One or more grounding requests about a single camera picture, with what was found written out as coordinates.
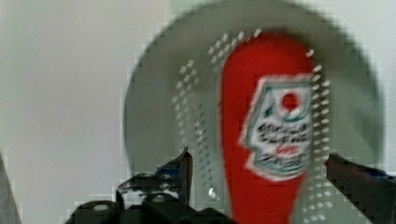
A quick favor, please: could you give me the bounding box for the green oval strainer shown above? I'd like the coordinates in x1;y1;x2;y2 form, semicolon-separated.
123;0;383;224

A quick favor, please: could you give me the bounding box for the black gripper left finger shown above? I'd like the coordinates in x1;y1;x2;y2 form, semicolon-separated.
116;147;193;208

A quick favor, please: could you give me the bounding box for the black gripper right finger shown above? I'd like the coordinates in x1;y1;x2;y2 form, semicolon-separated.
324;153;396;224

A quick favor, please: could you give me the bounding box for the red plush ketchup bottle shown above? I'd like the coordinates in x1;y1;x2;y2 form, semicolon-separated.
220;33;314;224

